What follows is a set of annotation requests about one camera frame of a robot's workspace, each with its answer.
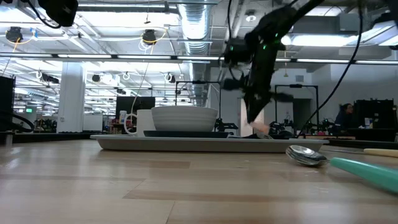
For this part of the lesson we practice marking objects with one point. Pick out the white bowl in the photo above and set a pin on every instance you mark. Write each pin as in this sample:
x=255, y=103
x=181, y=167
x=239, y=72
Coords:
x=183, y=119

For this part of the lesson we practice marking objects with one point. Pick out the black computer monitor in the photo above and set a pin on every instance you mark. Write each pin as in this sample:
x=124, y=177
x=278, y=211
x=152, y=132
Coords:
x=122, y=105

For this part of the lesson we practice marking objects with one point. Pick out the black background robot arm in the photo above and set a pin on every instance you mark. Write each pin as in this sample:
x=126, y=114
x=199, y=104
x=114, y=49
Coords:
x=325, y=123
x=224, y=126

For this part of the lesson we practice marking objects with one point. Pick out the black rig frame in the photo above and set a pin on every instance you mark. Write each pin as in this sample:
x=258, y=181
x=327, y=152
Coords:
x=306, y=86
x=199, y=82

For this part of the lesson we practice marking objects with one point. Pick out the black table frame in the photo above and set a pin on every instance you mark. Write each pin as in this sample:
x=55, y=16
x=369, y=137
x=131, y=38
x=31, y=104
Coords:
x=46, y=137

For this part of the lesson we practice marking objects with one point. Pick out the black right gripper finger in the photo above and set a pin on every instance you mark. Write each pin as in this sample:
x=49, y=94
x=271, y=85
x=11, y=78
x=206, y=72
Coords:
x=264, y=107
x=252, y=109

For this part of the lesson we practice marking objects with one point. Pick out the black cabinet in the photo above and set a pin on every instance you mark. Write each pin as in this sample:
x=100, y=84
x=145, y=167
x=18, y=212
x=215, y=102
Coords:
x=7, y=102

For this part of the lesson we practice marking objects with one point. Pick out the white board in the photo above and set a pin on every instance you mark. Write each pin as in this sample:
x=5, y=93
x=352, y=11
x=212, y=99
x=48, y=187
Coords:
x=92, y=123

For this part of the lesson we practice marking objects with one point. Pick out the long linear ceiling light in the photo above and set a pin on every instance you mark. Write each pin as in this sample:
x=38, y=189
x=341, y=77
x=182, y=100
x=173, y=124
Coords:
x=140, y=57

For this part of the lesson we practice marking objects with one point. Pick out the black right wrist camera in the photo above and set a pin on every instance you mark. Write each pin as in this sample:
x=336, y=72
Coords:
x=237, y=51

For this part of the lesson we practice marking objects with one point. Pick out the white pillar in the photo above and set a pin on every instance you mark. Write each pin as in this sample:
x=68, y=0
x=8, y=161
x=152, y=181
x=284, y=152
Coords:
x=71, y=93

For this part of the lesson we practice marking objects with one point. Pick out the grey plastic tray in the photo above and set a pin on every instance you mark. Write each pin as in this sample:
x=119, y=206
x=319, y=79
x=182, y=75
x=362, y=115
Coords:
x=202, y=145

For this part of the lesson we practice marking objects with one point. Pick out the silver ceiling duct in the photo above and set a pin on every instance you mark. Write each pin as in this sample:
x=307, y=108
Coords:
x=196, y=28

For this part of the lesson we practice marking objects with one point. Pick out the white mug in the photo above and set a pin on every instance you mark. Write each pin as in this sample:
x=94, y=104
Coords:
x=144, y=121

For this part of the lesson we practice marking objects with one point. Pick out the white wipes canister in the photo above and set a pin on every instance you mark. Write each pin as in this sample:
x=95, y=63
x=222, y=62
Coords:
x=122, y=115

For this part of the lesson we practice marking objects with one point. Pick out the black equipment rack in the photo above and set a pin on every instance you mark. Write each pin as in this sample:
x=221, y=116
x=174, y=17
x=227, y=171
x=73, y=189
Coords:
x=379, y=109

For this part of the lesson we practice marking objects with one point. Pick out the white blue container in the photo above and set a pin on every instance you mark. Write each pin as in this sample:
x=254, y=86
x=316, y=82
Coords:
x=368, y=123

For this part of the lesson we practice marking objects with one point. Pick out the person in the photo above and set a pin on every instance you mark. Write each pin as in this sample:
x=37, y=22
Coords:
x=342, y=119

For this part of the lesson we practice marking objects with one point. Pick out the dark teal plate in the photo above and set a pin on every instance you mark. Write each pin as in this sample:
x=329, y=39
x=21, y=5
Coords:
x=186, y=134

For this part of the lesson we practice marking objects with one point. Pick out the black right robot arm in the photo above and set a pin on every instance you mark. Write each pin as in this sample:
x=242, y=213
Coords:
x=280, y=18

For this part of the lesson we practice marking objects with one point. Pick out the bright ceiling light panel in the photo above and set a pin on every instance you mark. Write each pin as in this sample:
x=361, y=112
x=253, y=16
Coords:
x=320, y=40

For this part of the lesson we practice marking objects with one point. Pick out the black ceiling device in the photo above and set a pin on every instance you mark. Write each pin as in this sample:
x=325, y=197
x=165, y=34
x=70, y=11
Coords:
x=149, y=37
x=14, y=34

